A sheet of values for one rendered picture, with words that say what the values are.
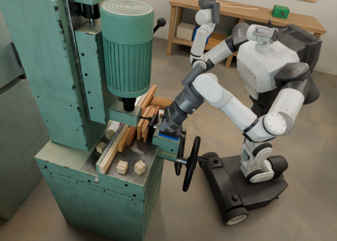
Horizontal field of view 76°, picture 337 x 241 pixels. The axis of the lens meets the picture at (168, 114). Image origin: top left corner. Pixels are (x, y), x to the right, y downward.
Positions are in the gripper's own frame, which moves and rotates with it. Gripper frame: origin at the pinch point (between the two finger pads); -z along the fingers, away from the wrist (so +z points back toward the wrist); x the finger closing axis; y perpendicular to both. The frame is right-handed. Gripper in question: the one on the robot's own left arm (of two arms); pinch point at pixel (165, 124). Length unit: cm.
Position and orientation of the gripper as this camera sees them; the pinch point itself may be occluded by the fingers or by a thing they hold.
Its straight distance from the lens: 86.4
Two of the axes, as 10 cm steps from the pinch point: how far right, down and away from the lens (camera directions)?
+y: -7.6, -4.6, -4.6
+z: 6.4, -6.6, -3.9
